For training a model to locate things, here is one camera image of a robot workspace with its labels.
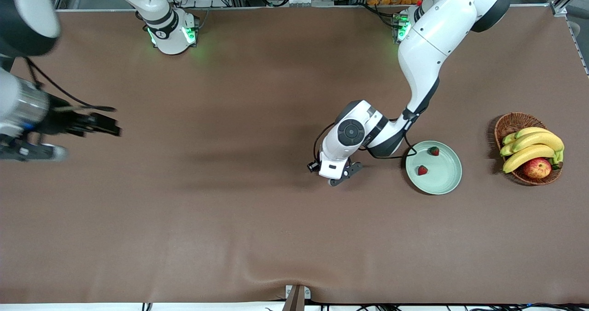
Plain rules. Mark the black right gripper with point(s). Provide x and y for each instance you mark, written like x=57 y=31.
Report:
x=59 y=119

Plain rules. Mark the red strawberry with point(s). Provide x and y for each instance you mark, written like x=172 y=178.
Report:
x=434 y=151
x=422 y=170

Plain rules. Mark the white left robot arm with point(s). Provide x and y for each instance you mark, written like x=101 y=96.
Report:
x=432 y=35

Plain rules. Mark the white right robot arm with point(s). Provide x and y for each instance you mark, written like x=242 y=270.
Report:
x=168 y=35

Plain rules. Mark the pale green round plate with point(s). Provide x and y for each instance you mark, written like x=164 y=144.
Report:
x=439 y=180

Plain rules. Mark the large table cover mat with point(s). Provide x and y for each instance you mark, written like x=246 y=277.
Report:
x=294 y=233

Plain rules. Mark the short greenish banana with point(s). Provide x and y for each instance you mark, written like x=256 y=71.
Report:
x=506 y=150
x=509 y=139

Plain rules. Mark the large yellow banana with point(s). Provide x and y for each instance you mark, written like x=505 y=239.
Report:
x=543 y=140
x=524 y=158

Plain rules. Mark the woven wicker basket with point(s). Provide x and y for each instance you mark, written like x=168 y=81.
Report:
x=517 y=122

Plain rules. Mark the white connector block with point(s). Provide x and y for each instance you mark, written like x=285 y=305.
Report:
x=301 y=1

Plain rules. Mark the slender yellow banana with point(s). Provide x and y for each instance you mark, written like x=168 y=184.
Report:
x=531 y=131

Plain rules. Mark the red apple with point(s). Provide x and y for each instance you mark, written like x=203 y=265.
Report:
x=537 y=168

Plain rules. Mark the metal clamp bracket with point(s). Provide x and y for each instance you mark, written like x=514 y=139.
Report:
x=307 y=293

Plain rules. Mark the brown camera pole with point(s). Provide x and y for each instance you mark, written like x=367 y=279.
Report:
x=296 y=302

